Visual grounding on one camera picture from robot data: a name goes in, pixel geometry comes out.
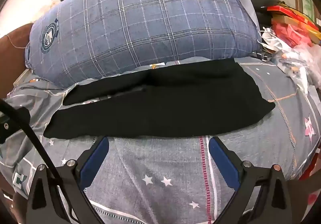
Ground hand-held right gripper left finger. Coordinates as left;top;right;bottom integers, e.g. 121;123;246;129
26;136;110;224

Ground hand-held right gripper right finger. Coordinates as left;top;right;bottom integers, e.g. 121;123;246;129
208;136;293;224

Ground black pants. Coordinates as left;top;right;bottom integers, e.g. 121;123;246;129
43;58;276;139

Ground grey star-print bedsheet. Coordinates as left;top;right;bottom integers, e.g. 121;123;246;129
0;56;321;224

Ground brown headboard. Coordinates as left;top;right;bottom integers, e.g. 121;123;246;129
0;23;34;91

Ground white plastic bags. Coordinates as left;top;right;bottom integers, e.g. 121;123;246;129
259;26;321;95

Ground red plastic bag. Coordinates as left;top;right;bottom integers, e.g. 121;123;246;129
272;21;314;49

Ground red and yellow boxes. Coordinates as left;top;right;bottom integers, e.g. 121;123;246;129
266;5;321;44

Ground black bag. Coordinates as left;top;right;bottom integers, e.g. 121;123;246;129
244;0;287;29

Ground black cable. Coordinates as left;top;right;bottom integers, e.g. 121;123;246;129
0;99;62;180

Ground green wall poster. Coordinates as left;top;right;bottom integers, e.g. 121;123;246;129
301;0;315;20

